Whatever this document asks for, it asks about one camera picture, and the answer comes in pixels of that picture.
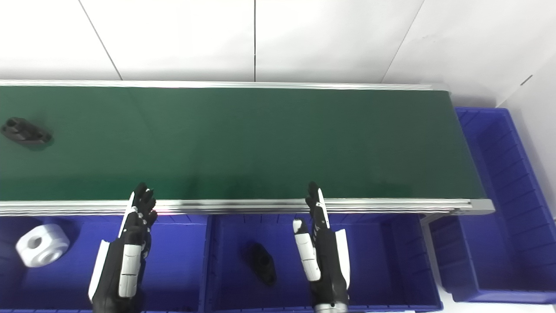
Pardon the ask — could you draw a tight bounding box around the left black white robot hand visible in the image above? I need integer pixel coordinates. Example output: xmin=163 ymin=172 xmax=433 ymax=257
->
xmin=89 ymin=183 xmax=158 ymax=313

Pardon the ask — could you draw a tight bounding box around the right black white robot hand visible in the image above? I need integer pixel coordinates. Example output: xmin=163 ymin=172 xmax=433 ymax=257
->
xmin=293 ymin=182 xmax=351 ymax=306

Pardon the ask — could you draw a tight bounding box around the black flange part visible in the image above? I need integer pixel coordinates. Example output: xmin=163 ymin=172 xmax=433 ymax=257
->
xmin=243 ymin=242 xmax=277 ymax=286
xmin=1 ymin=117 xmax=53 ymax=145

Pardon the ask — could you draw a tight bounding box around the white block part with hole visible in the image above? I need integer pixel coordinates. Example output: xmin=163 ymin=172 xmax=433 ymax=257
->
xmin=16 ymin=224 xmax=70 ymax=267

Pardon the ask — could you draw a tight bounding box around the green conveyor belt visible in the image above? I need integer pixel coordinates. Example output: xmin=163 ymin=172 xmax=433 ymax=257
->
xmin=0 ymin=86 xmax=486 ymax=201
xmin=0 ymin=80 xmax=496 ymax=217

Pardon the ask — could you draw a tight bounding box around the large blue plastic bin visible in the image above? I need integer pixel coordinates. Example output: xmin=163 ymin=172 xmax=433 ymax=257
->
xmin=430 ymin=107 xmax=556 ymax=304

